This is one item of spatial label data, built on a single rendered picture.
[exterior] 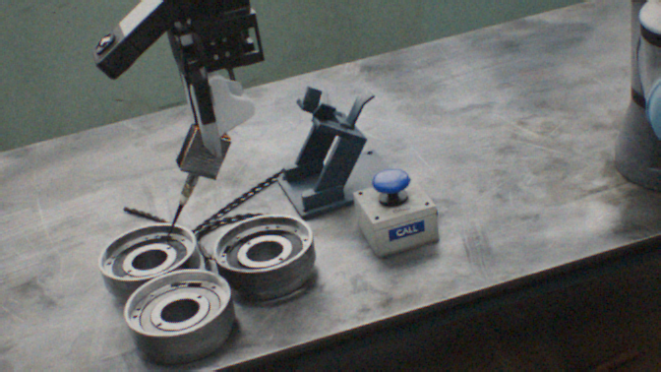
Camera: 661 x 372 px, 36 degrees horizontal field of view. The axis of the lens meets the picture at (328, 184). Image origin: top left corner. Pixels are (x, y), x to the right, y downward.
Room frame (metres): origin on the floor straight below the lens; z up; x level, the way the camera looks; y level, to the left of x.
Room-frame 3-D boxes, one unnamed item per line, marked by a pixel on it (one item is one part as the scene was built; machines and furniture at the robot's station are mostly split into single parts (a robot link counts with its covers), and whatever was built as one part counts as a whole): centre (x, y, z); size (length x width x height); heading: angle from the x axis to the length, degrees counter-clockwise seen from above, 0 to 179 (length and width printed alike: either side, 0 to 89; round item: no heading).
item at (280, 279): (0.90, 0.08, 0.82); 0.10 x 0.10 x 0.04
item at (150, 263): (0.92, 0.20, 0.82); 0.10 x 0.10 x 0.04
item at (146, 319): (0.82, 0.17, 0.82); 0.08 x 0.08 x 0.02
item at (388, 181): (0.94, -0.07, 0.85); 0.04 x 0.04 x 0.05
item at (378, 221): (0.94, -0.07, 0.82); 0.08 x 0.07 x 0.05; 101
